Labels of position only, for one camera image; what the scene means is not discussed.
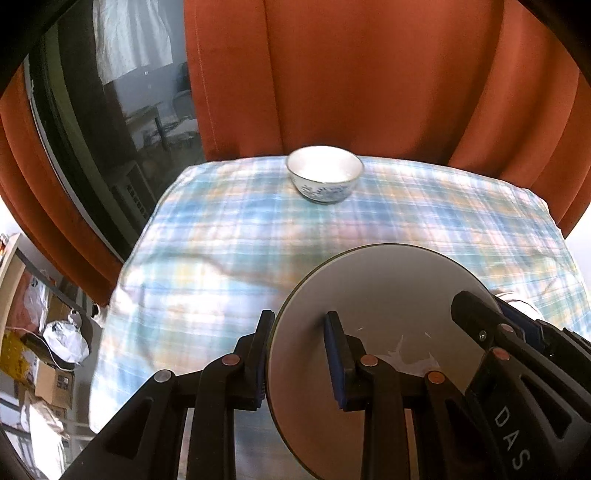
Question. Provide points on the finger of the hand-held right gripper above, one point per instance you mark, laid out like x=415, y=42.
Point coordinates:
x=554, y=346
x=517, y=392

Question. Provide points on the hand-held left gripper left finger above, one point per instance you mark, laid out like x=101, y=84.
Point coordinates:
x=251, y=364

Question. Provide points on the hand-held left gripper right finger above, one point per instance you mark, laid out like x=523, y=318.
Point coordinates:
x=333, y=364

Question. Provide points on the large white gold-rimmed bowl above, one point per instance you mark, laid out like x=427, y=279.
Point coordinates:
x=383, y=295

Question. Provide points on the plaid tablecloth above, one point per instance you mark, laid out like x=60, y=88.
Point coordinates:
x=207, y=258

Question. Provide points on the crumpled grey plastic bag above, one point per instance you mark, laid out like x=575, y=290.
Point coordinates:
x=67, y=339

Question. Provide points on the cardboard box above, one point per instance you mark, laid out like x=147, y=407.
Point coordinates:
x=54, y=383

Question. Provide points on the white bowl blue pattern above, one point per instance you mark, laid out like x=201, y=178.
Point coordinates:
x=323, y=161

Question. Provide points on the white plastic bag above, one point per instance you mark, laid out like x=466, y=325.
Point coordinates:
x=44, y=429

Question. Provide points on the beige shelf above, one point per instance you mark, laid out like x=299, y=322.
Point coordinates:
x=14, y=263

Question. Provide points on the glass window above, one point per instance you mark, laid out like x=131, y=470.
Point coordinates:
x=92, y=138

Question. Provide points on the orange curtain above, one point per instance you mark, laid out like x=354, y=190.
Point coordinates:
x=346, y=78

